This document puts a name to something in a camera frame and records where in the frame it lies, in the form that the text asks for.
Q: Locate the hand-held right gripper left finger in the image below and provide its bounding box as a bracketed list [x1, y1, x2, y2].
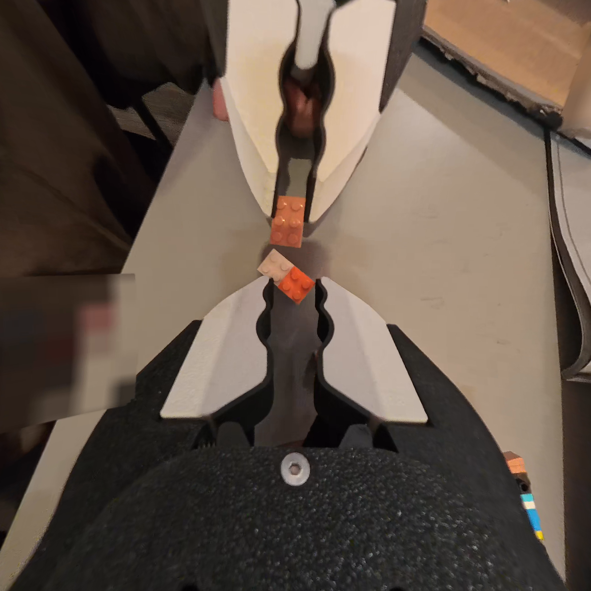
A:
[160, 277, 274, 445]

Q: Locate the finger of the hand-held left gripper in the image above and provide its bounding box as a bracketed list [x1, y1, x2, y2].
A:
[306, 0, 398, 224]
[221, 0, 299, 219]

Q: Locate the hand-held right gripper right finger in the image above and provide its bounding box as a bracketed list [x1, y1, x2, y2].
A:
[315, 276, 430, 445]

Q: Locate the orange toy brick plate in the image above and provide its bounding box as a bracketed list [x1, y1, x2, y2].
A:
[277, 267, 316, 305]

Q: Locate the six-stud brown toy brick plate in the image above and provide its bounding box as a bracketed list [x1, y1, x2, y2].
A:
[269, 195, 306, 247]

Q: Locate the grey desk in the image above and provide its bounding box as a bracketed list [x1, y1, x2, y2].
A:
[0, 51, 566, 591]

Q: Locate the person's left hand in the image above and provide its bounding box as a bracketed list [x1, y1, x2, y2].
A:
[212, 78, 322, 140]

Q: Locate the brown cardboard board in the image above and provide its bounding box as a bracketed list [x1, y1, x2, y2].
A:
[422, 0, 591, 153]

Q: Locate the multicoloured toy brick model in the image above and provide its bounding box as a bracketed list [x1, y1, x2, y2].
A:
[503, 452, 545, 542]

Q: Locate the toy brick instruction booklet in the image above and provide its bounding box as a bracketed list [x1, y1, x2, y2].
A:
[545, 129, 591, 383]

